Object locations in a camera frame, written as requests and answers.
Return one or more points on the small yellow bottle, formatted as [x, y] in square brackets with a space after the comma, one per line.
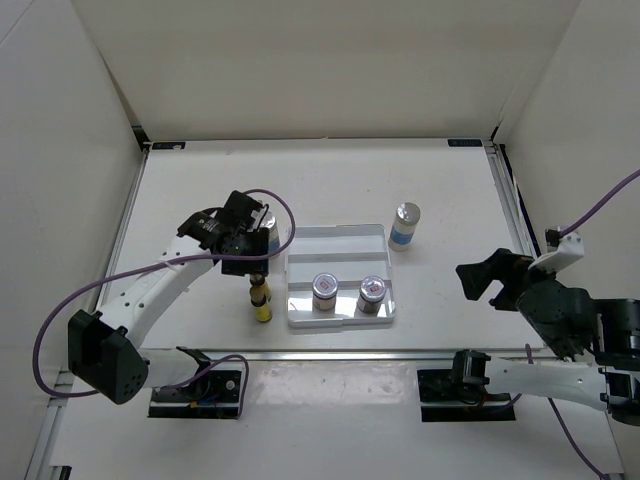
[260, 304]
[259, 280]

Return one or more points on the right aluminium rail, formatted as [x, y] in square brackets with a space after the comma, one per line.
[520, 215]

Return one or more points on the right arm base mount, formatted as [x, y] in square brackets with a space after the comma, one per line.
[459, 395]

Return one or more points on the tall jar blue label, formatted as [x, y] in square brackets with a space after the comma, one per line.
[272, 230]
[406, 218]

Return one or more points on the aluminium rail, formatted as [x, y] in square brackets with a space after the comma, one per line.
[100, 193]
[520, 215]
[336, 355]

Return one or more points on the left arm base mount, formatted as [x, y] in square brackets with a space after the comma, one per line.
[218, 395]

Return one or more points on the front aluminium rail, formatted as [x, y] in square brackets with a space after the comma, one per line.
[336, 355]

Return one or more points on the small yellow bottle front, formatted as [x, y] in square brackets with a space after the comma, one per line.
[260, 304]

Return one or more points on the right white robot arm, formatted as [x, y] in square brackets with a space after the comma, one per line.
[595, 342]

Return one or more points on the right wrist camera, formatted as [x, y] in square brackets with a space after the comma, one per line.
[563, 250]

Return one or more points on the spice jar white lid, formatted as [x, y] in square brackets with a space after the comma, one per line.
[325, 288]
[372, 292]

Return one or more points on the left aluminium rail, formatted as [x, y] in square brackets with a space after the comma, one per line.
[100, 193]

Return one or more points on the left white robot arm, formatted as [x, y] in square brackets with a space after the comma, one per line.
[104, 347]

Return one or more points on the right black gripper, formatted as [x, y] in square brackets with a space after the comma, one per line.
[476, 276]

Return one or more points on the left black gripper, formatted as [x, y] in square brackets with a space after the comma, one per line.
[247, 267]

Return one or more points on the white divided organizer tray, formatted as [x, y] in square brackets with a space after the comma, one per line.
[350, 253]

